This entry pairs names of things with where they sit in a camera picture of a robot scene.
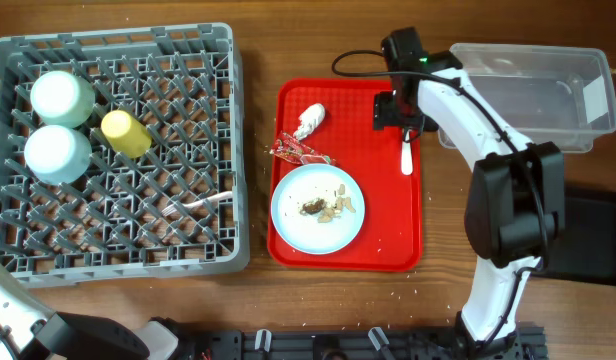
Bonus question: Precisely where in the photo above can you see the white plastic spoon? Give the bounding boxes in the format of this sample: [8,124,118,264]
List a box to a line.
[400,129,413,176]

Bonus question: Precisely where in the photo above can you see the white napkin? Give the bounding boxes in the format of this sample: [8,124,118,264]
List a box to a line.
[293,103,326,140]

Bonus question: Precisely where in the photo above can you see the red snack wrapper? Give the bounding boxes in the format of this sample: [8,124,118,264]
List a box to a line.
[269,132,336,165]

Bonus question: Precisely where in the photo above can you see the food scraps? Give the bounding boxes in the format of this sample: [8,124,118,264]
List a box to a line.
[299,184,357,223]

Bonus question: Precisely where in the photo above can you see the light blue plate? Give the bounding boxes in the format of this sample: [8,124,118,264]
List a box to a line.
[270,164,365,255]

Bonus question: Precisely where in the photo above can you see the white plastic fork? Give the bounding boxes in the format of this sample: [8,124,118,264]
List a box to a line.
[161,191,233,217]

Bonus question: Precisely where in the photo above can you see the yellow plastic cup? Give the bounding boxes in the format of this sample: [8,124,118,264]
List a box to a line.
[101,110,152,158]

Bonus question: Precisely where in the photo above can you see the mint green bowl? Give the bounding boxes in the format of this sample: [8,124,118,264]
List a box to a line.
[30,71,96,128]

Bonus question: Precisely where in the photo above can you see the light blue bowl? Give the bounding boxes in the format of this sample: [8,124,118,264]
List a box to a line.
[24,125,92,185]

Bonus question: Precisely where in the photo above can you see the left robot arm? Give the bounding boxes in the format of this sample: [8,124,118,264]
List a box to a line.
[0,264,184,360]

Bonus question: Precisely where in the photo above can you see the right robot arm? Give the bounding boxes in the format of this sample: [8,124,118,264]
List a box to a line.
[373,47,565,354]

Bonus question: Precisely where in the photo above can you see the grey dishwasher rack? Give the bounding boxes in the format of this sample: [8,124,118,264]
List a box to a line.
[0,23,250,288]

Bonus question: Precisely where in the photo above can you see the red plastic tray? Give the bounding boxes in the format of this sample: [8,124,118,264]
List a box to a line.
[267,78,423,272]

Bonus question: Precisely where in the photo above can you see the clear plastic bin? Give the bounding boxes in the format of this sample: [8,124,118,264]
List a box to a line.
[450,43,616,153]

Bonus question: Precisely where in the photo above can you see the black tray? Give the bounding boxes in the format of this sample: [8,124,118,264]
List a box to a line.
[540,185,616,286]

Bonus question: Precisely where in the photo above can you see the black cable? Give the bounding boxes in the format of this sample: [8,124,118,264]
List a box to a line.
[330,48,549,346]

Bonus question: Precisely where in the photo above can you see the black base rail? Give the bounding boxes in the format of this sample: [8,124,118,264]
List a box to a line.
[187,325,547,360]

